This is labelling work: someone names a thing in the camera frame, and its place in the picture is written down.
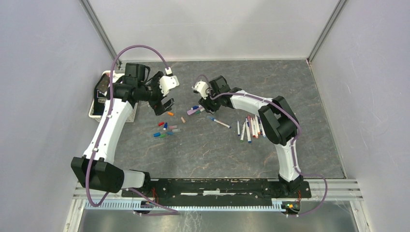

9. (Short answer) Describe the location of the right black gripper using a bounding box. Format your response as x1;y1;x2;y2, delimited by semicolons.
198;87;221;115

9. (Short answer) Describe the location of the white plastic basket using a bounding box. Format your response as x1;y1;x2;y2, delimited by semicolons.
88;70;143;123

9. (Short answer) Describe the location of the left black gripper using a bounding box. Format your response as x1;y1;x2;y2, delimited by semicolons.
138;72;175;115

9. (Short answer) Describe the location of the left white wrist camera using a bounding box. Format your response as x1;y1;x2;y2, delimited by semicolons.
159;75;179;97

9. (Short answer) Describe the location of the lilac highlighter pen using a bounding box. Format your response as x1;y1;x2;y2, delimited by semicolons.
187;107;205;116

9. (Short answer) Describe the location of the white marker light-blue cap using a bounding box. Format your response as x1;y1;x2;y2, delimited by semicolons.
259;120;266;137

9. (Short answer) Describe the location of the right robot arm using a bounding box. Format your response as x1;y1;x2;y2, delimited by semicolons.
192;76;303;197

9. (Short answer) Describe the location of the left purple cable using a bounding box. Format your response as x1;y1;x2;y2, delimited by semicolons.
86;44;179;217

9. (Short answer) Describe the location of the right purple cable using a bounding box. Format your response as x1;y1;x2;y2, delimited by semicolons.
196;74;329;218

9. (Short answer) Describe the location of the purple cable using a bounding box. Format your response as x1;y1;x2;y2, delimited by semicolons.
86;44;179;217
196;74;329;218

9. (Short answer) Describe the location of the black box in basket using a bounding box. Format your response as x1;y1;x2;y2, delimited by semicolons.
92;74;109;116

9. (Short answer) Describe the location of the white marker red cap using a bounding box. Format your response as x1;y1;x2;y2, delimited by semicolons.
248;115;256;137

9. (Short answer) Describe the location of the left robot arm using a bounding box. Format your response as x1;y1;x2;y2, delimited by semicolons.
71;63;179;197

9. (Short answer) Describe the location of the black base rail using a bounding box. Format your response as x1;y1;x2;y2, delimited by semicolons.
138;178;312;206

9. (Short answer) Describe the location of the slotted cable duct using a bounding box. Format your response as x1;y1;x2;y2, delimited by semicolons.
84;200;284;211

